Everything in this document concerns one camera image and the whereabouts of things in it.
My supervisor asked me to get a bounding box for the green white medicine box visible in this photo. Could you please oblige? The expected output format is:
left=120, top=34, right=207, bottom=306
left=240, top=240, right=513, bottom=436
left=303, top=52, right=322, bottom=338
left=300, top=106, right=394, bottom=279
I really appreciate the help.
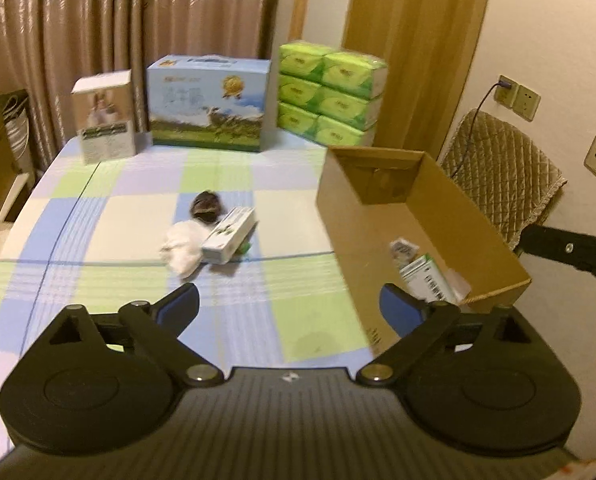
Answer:
left=399, top=254, right=460, bottom=306

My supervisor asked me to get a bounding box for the light wooden board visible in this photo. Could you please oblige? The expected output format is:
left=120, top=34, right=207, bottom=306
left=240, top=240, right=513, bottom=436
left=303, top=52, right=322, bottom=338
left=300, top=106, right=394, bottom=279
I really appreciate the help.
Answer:
left=290, top=0, right=309, bottom=46

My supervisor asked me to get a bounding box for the dark hair scrunchie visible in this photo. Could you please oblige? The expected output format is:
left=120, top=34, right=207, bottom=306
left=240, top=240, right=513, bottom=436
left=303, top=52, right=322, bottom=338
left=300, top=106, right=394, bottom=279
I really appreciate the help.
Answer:
left=190, top=191, right=225, bottom=223

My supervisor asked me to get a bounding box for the metal bucket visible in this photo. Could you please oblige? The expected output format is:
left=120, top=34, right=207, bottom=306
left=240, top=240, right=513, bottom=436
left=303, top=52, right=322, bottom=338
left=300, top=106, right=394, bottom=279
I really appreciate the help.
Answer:
left=0, top=95, right=34, bottom=166

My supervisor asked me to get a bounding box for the small milk carton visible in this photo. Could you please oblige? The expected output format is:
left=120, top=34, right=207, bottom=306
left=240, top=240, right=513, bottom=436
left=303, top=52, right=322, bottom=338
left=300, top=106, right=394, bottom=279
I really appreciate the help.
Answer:
left=389, top=239, right=420, bottom=267

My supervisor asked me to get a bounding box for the clear plastic container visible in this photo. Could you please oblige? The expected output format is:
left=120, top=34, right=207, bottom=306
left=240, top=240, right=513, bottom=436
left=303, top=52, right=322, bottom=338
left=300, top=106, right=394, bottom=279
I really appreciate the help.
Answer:
left=440, top=267, right=474, bottom=306

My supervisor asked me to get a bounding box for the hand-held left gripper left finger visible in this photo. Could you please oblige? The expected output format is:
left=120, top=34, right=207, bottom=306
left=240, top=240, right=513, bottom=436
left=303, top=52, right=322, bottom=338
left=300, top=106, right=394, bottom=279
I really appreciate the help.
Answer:
left=48, top=282, right=224, bottom=388

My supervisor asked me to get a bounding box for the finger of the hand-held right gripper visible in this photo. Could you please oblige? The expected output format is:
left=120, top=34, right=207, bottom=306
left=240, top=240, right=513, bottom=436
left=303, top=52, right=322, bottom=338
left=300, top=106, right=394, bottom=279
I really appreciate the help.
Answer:
left=519, top=224, right=596, bottom=282

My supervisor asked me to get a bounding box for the brown cardboard box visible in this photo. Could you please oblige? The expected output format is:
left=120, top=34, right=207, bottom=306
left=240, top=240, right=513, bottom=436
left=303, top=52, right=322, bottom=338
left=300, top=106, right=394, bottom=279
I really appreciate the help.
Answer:
left=315, top=146, right=533, bottom=361

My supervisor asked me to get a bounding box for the beige curtain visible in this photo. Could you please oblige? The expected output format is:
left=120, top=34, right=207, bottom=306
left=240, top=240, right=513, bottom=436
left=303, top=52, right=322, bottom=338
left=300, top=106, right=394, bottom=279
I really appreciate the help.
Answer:
left=0, top=0, right=285, bottom=171

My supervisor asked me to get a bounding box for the double wall socket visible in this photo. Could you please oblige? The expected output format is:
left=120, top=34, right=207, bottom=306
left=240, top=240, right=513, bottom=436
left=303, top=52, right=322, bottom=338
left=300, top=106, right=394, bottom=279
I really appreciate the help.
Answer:
left=495, top=75, right=541, bottom=122

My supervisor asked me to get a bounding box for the white appliance box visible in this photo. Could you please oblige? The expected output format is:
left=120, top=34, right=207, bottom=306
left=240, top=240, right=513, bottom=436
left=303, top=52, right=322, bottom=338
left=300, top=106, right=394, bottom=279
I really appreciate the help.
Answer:
left=70, top=70, right=139, bottom=166

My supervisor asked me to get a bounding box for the slim white green box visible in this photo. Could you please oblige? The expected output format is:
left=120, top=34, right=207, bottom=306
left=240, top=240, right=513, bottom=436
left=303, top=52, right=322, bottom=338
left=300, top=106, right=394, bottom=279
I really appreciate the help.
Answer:
left=201, top=206, right=257, bottom=265

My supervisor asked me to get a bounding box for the quilted beige chair cover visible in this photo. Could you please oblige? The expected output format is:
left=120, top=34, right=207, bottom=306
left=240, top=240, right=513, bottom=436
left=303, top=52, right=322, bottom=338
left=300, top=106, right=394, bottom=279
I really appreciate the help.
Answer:
left=440, top=109, right=568, bottom=251

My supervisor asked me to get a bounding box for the stack of green tissue packs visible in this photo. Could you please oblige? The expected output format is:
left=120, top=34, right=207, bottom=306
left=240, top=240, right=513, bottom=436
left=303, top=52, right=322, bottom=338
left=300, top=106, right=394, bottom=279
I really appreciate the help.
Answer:
left=277, top=42, right=389, bottom=148

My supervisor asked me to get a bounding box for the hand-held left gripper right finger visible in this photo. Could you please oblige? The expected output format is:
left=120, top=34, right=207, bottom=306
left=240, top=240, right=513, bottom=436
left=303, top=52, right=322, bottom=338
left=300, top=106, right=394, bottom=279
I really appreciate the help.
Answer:
left=356, top=283, right=534, bottom=388

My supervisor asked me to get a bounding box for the grey charger cable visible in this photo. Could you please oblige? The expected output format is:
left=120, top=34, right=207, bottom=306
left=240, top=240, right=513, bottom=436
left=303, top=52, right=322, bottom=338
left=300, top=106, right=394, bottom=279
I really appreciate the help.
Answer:
left=450, top=80, right=509, bottom=178

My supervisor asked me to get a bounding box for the blue milk gift box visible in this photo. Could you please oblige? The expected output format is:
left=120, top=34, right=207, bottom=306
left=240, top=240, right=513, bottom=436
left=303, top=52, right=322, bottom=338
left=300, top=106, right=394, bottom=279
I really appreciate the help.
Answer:
left=145, top=55, right=272, bottom=153

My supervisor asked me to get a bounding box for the white cloth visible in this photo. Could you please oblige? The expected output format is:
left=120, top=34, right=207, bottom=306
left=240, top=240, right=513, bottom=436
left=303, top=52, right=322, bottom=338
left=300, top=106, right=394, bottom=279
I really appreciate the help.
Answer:
left=159, top=220, right=214, bottom=278

